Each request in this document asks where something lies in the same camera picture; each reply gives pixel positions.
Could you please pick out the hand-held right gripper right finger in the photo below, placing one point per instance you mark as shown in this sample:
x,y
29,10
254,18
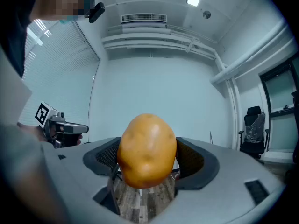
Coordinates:
x,y
198,164

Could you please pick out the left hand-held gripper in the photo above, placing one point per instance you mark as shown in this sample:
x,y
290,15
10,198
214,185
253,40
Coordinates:
x,y
45,114

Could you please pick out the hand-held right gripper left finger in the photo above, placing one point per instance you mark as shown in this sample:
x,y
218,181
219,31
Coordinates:
x,y
102,156

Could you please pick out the orange fruit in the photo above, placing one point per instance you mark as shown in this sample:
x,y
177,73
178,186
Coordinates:
x,y
147,150

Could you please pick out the person's right forearm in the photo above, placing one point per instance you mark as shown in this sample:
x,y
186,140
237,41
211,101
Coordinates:
x,y
25,178

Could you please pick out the person's left forearm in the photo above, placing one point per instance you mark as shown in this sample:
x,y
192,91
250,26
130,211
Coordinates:
x,y
30,130

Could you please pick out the person's left hand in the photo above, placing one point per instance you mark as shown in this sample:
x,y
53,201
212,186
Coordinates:
x,y
75,141

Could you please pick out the white window blinds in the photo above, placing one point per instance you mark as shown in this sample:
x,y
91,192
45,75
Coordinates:
x,y
60,69

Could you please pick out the black office chair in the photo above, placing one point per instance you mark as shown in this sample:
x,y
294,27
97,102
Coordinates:
x,y
254,129

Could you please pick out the dark framed glass door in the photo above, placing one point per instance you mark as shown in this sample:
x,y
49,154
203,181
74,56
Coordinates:
x,y
280,97

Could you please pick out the person's black clothing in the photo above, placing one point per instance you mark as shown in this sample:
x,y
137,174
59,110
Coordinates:
x,y
14,27

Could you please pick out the white ceiling pipes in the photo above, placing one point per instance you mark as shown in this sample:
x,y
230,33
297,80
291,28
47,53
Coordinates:
x,y
252,55

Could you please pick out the person's head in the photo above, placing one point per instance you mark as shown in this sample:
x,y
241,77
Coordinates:
x,y
63,1

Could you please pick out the white air conditioner vent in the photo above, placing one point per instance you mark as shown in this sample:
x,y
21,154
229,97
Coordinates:
x,y
144,18

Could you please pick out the white vertical wall pipes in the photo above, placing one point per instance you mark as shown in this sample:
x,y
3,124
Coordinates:
x,y
233,115

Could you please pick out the black head-worn camera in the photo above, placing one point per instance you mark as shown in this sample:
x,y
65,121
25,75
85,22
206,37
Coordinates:
x,y
96,11

